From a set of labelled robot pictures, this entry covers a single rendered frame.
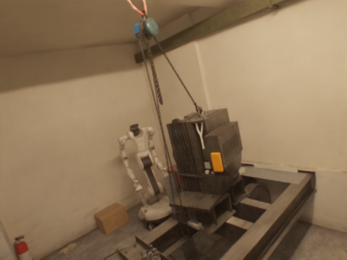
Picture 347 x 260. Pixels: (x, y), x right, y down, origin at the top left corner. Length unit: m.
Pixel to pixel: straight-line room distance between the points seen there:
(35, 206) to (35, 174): 0.45
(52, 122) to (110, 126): 0.92
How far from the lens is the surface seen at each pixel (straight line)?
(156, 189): 3.38
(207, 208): 2.03
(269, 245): 2.33
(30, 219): 3.94
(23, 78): 3.79
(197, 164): 2.14
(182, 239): 2.57
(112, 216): 3.88
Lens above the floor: 1.95
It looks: 10 degrees down
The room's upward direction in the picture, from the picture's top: 13 degrees counter-clockwise
